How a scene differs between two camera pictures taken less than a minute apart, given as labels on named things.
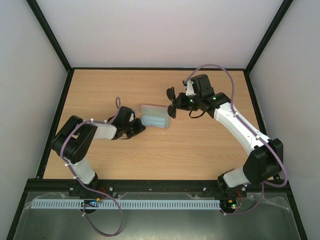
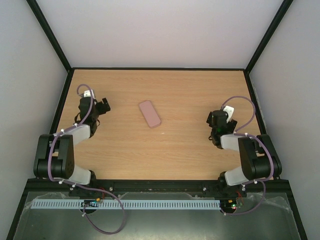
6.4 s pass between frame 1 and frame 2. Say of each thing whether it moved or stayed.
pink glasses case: moved
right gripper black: moved
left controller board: stayed
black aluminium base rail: stayed
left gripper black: moved
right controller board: stayed
